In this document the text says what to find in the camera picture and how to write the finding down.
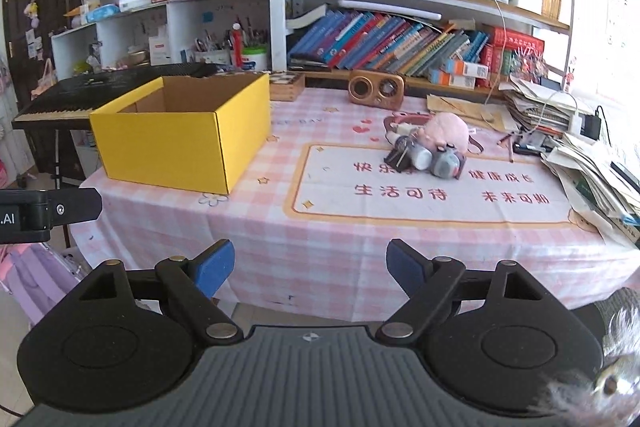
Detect pen holder with pens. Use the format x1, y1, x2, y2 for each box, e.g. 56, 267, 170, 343
192, 33, 234, 68

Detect white charging cable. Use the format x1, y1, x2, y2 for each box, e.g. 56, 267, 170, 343
465, 0, 506, 102

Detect white box red label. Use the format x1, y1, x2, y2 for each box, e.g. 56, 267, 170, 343
148, 26, 172, 64

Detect thick red books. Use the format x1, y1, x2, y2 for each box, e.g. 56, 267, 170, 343
482, 25, 547, 81

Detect black electronic keyboard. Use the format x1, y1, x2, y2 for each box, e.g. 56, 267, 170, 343
11, 62, 222, 132

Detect yellow cardboard box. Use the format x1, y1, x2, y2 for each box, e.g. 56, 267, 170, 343
89, 73, 272, 196

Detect white jar green label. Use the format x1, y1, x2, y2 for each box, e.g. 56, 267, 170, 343
241, 46, 270, 72

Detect row of blue books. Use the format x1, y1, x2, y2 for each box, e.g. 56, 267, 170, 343
287, 9, 492, 78

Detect black power adapter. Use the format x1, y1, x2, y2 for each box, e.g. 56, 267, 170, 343
582, 106, 604, 141

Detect wooden block box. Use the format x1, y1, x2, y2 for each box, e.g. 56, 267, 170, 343
269, 72, 306, 103

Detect red tube bottle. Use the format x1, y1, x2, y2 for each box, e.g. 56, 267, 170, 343
230, 22, 245, 68

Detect stack of loose papers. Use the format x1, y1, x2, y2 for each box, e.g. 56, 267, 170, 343
540, 132, 640, 250

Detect orange and white medicine boxes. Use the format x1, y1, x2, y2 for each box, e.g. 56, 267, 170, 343
429, 59, 491, 90

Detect purple bag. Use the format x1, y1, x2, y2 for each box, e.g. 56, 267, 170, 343
0, 241, 87, 324

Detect white shelf unit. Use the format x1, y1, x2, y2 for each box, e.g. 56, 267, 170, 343
50, 0, 274, 80

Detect grey small bottle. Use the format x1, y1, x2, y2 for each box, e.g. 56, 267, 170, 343
407, 142, 437, 171
431, 148, 467, 180

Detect black keyboard stand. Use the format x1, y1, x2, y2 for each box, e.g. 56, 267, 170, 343
50, 129, 77, 192

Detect pink hanging bag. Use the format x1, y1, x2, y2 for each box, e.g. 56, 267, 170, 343
31, 57, 59, 101

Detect black flat device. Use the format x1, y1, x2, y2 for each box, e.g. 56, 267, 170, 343
512, 134, 557, 156

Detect blue tissue pack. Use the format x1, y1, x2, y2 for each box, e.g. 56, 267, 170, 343
84, 3, 121, 24

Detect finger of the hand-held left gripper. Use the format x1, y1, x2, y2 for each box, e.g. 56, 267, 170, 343
50, 187, 104, 226

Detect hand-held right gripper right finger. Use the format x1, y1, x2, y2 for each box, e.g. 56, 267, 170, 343
376, 238, 548, 344

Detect pink plush toy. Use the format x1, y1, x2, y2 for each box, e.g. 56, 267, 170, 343
384, 112, 474, 156

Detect pink checked tablecloth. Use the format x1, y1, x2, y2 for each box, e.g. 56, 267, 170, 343
70, 84, 640, 312

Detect wall chart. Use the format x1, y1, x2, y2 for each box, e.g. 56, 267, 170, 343
599, 0, 640, 108

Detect brown envelope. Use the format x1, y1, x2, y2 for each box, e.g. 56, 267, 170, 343
426, 94, 507, 131

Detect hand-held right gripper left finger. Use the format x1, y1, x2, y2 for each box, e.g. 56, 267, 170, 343
75, 238, 244, 343

